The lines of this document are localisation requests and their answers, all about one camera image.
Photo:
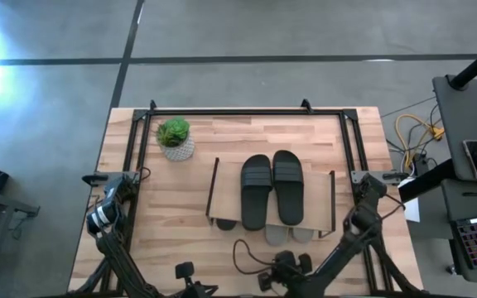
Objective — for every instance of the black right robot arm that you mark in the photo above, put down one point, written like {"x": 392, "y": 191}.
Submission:
{"x": 346, "y": 248}

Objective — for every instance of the black aluminium table frame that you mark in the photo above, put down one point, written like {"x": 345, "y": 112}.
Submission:
{"x": 242, "y": 111}

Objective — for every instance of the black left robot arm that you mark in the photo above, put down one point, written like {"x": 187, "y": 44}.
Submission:
{"x": 118, "y": 256}

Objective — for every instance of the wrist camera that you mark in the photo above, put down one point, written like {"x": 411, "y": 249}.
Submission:
{"x": 285, "y": 258}
{"x": 184, "y": 270}

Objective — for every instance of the black diagonal beam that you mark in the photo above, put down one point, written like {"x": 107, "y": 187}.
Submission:
{"x": 429, "y": 182}

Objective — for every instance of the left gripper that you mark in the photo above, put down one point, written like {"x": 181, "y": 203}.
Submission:
{"x": 195, "y": 291}

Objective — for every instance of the grey side table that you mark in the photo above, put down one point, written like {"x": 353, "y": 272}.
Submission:
{"x": 462, "y": 116}

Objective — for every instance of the dark grey desk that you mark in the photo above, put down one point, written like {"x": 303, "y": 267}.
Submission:
{"x": 470, "y": 203}

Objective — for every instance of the black power strip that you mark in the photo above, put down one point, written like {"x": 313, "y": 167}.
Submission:
{"x": 420, "y": 163}

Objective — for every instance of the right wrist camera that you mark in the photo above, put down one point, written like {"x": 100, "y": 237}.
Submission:
{"x": 285, "y": 258}

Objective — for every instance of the black slide sandal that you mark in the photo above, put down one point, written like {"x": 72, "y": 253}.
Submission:
{"x": 256, "y": 194}
{"x": 288, "y": 190}
{"x": 226, "y": 224}

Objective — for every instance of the green plant in patterned pot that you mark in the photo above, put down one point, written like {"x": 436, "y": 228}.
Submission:
{"x": 176, "y": 140}

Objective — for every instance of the white paper sheet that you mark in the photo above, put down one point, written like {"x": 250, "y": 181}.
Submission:
{"x": 412, "y": 209}

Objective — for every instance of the wooden shelf with black legs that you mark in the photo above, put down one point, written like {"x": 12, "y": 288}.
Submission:
{"x": 226, "y": 194}

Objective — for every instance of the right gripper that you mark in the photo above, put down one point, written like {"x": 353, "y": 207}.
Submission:
{"x": 288, "y": 279}

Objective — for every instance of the grey slide sandal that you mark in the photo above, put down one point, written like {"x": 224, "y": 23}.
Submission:
{"x": 277, "y": 236}
{"x": 302, "y": 234}

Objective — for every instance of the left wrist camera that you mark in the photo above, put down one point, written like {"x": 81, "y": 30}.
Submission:
{"x": 184, "y": 270}

